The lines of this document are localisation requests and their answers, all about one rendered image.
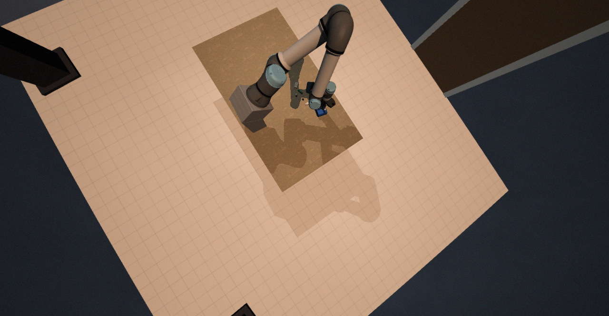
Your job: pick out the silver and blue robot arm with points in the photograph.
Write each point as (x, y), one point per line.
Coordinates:
(335, 28)

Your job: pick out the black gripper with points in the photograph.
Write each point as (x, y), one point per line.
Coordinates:
(327, 102)

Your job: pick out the blue rack of bins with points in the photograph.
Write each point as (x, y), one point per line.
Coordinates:
(321, 112)

